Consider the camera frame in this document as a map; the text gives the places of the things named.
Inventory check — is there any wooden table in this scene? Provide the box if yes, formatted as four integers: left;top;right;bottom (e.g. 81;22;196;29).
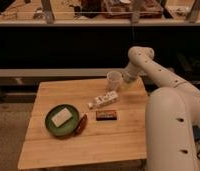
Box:
18;79;147;170

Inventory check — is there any dark rectangular eraser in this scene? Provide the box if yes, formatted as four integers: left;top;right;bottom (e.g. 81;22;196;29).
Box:
96;111;117;121

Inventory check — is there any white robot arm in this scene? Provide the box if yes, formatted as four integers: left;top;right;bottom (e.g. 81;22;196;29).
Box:
123;46;200;171

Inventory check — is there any long wooden bench shelf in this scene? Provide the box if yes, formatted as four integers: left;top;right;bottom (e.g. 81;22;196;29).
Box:
0;68;123;78

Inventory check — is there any green round plate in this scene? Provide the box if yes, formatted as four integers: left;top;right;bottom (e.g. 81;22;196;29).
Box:
45;104;80;137

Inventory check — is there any white rectangular sponge block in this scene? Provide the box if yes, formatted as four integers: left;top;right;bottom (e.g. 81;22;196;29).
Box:
51;108;72;127

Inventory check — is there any wooden tray with clutter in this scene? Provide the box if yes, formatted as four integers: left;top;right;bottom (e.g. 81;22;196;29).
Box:
101;0;163;18

